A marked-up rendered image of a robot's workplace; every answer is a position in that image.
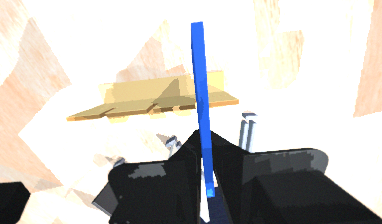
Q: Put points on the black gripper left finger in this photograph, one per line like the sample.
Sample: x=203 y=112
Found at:
x=180 y=174

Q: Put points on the tan slotted board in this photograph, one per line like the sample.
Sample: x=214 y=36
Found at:
x=155 y=99

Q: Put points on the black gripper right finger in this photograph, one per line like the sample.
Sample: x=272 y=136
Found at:
x=234 y=169

